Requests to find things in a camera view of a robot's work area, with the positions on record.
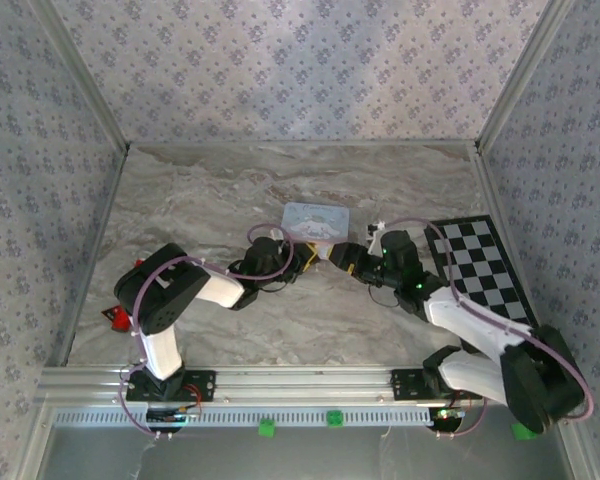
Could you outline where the red block with black label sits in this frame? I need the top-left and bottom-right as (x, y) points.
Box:
(101, 304), (131, 333)

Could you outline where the white slotted cable duct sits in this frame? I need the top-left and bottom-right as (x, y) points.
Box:
(52, 407), (434, 427)

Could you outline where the light blue cartoon pouch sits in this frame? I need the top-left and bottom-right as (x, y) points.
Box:
(281, 201), (352, 247)

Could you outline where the grey sheet metal panel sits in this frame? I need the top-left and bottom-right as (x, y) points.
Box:
(44, 424), (576, 480)

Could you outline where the aluminium table side rail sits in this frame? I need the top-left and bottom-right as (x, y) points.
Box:
(472, 144), (551, 351)
(47, 144), (131, 369)

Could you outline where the small circuit board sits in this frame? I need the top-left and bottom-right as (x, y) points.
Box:
(428, 407), (467, 427)
(147, 405), (202, 427)

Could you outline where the aluminium corner post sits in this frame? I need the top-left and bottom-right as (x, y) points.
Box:
(27, 0), (131, 151)
(476, 0), (577, 151)

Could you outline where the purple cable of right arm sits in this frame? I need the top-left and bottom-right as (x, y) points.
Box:
(379, 217), (594, 442)

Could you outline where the black white checkerboard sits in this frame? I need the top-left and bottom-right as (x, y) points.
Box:
(423, 214), (540, 354)

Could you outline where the long aluminium frame rail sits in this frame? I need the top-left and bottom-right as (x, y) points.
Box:
(33, 364), (579, 405)

